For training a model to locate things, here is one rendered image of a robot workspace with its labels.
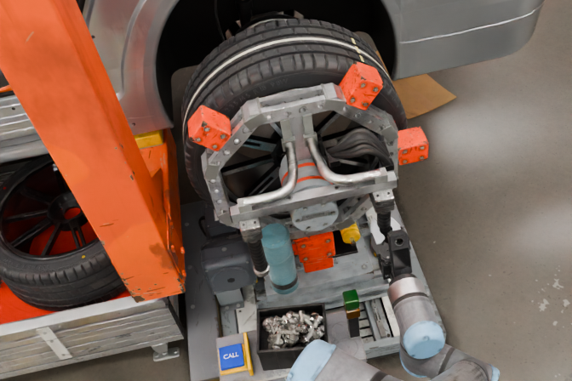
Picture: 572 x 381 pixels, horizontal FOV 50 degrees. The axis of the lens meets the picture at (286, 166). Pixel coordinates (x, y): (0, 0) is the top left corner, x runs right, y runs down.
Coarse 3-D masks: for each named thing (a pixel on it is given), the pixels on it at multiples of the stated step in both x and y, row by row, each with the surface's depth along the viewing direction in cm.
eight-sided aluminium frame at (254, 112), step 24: (288, 96) 157; (312, 96) 158; (336, 96) 154; (240, 120) 160; (264, 120) 155; (360, 120) 161; (384, 120) 164; (240, 144) 160; (216, 168) 164; (216, 192) 172; (264, 216) 190; (360, 216) 190
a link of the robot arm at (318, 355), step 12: (312, 348) 100; (324, 348) 100; (336, 348) 101; (300, 360) 98; (312, 360) 98; (324, 360) 97; (336, 360) 98; (348, 360) 98; (360, 360) 100; (300, 372) 97; (312, 372) 97; (324, 372) 96; (336, 372) 96; (348, 372) 96; (360, 372) 96; (372, 372) 96; (384, 372) 98
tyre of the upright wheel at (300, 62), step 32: (256, 32) 169; (288, 32) 166; (320, 32) 168; (352, 32) 177; (256, 64) 160; (288, 64) 156; (320, 64) 157; (192, 96) 173; (224, 96) 160; (256, 96) 160; (384, 96) 168; (192, 160) 173
